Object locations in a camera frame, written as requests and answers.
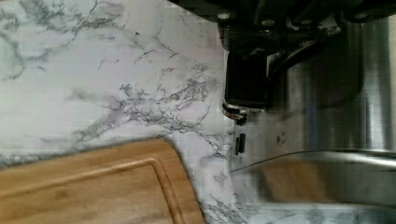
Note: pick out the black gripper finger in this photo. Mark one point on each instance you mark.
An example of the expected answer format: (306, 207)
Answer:
(246, 81)

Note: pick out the stainless steel toaster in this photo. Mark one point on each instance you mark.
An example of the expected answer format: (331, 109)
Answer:
(328, 134)

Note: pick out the bamboo cutting board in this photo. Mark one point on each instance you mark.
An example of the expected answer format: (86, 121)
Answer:
(134, 183)

